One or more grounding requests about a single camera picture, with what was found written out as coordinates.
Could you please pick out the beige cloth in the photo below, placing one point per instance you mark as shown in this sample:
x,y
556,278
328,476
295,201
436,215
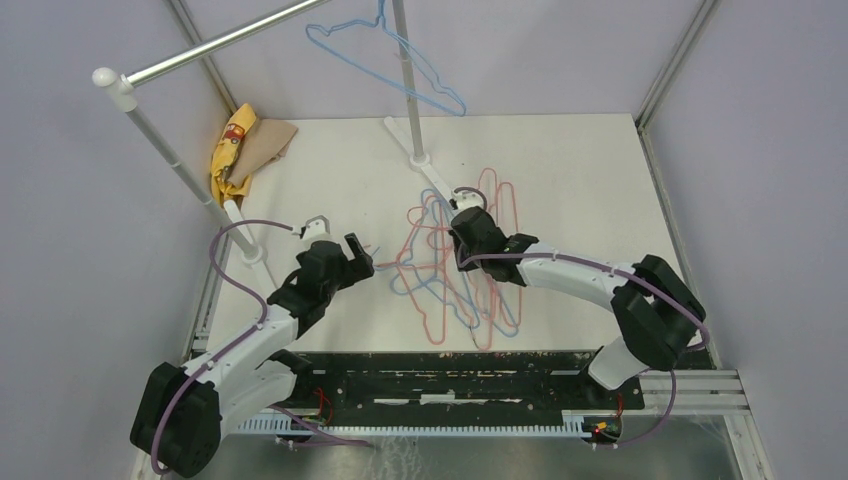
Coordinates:
x,y
266,141

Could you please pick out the left white rack post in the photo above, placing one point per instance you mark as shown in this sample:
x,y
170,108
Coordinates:
x,y
118,89

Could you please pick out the yellow patterned cloth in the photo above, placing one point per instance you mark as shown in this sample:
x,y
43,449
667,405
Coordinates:
x,y
223,183

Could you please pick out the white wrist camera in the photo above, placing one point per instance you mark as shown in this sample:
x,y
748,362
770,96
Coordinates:
x,y
465,197
315,229

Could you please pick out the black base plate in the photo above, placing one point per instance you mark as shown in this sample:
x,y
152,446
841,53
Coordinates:
x,y
452,389

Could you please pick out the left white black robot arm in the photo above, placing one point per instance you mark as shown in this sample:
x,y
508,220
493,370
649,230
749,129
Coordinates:
x,y
186,411

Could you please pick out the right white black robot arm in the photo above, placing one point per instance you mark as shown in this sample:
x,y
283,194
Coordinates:
x,y
658,316

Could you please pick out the rear white rack post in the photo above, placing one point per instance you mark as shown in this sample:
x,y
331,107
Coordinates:
x,y
409,79

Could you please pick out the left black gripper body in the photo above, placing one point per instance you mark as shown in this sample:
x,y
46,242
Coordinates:
x,y
343,279

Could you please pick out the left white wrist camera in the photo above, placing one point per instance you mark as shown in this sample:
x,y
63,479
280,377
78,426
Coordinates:
x,y
315,229

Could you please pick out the white toothed cable duct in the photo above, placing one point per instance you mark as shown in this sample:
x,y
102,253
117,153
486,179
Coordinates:
x,y
269,422

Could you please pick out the silver horizontal rack rod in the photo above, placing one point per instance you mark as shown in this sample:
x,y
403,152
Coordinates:
x,y
222,40

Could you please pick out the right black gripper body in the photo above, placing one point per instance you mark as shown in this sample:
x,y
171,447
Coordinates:
x,y
461,250

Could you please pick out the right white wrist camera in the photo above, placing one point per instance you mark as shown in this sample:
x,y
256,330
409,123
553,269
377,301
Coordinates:
x,y
465,197

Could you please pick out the blue wire hanger on table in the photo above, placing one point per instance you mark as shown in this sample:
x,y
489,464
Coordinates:
x,y
424,272

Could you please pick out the white rack post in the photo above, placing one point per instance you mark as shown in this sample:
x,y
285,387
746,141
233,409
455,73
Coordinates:
x,y
409,79
118,89

